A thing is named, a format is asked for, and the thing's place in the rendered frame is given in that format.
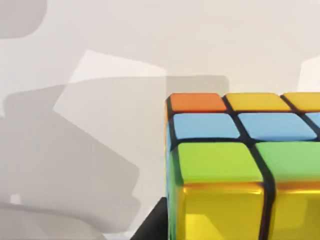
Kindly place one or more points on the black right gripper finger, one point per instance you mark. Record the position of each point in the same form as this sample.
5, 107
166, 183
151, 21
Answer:
155, 223

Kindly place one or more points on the multicoloured puzzle cube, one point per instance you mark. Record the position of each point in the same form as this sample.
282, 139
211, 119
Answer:
240, 165

